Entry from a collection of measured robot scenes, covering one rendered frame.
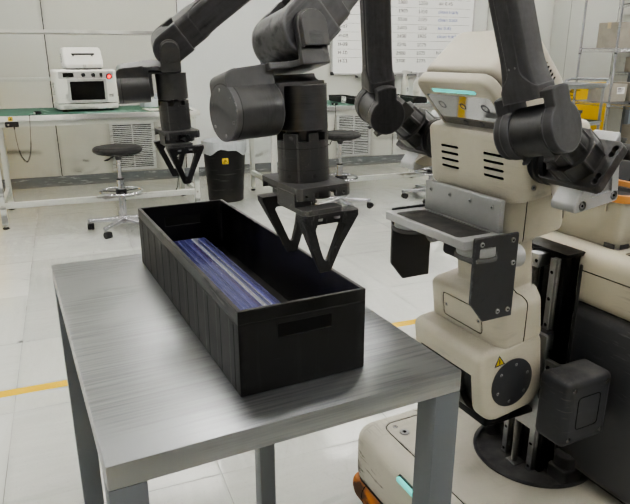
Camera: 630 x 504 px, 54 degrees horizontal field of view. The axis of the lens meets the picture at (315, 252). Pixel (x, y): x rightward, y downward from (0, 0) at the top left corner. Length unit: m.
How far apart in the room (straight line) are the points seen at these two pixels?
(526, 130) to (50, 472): 1.68
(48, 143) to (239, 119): 5.81
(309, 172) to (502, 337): 0.68
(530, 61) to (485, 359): 0.56
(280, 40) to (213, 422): 0.42
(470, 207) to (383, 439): 0.69
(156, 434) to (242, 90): 0.38
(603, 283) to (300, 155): 0.85
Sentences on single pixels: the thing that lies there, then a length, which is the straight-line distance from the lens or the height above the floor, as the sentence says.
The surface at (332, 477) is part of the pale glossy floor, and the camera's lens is 1.94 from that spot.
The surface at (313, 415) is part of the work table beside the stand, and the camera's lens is 0.74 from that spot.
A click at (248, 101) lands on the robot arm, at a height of 1.15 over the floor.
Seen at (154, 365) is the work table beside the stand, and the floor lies 0.80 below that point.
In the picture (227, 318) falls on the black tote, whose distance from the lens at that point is 0.76.
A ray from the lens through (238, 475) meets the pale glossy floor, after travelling 1.96.
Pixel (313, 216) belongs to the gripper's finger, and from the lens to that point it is 0.64.
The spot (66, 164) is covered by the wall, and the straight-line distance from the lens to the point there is 6.42.
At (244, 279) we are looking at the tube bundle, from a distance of 1.01.
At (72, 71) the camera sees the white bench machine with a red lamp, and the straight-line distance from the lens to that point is 4.99.
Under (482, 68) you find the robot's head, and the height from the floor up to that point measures 1.17.
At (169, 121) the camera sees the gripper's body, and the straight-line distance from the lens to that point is 1.21.
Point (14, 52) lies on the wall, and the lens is 6.35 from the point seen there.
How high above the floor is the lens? 1.19
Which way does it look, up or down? 18 degrees down
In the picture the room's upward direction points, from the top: straight up
